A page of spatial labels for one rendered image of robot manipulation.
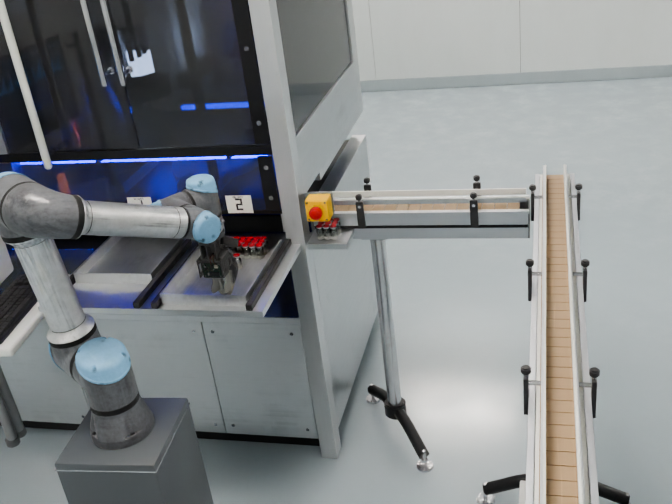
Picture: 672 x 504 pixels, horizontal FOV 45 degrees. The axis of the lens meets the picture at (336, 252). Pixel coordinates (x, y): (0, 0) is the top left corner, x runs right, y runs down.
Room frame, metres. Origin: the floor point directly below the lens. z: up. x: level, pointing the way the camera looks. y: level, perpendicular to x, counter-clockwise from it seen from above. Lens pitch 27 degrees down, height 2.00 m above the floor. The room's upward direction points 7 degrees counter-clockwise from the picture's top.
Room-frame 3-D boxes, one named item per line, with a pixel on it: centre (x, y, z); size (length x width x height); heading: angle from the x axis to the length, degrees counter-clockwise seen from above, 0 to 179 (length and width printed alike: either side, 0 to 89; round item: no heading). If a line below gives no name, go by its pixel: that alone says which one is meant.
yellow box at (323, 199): (2.30, 0.03, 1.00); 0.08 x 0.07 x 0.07; 164
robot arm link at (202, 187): (1.96, 0.32, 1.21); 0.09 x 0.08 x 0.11; 128
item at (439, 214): (2.36, -0.28, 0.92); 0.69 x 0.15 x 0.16; 74
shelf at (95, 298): (2.24, 0.49, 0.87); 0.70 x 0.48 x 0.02; 74
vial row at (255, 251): (2.25, 0.31, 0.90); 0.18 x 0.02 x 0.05; 73
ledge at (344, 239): (2.34, 0.01, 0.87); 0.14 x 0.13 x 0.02; 164
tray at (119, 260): (2.35, 0.63, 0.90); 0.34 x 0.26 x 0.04; 164
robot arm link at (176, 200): (1.88, 0.39, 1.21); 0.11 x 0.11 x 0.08; 38
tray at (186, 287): (2.15, 0.34, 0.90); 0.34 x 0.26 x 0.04; 163
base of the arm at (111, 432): (1.59, 0.57, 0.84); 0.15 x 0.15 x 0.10
